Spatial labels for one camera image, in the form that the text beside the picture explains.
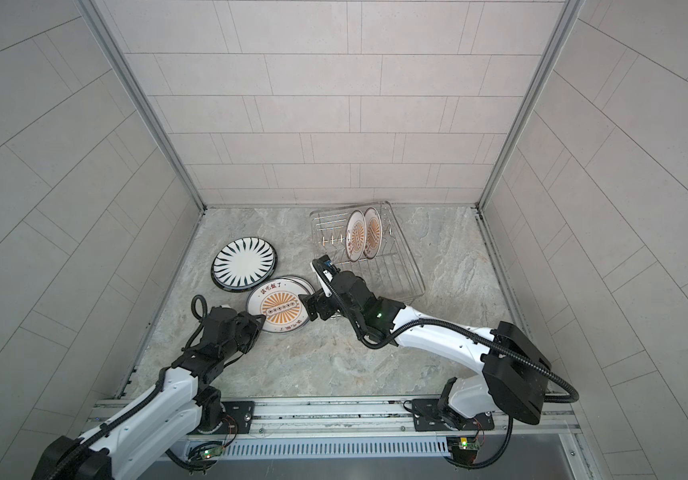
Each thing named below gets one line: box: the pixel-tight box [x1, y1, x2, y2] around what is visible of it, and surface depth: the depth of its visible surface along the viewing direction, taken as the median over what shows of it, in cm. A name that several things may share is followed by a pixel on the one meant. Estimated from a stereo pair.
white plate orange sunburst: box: [345, 210, 367, 263], surface depth 98 cm
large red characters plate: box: [272, 275, 316, 296], surface depth 93 cm
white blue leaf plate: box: [211, 236, 277, 293], surface depth 98 cm
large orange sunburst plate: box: [246, 275, 315, 333], surface depth 89 cm
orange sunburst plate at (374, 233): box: [363, 207, 383, 260], surface depth 98 cm
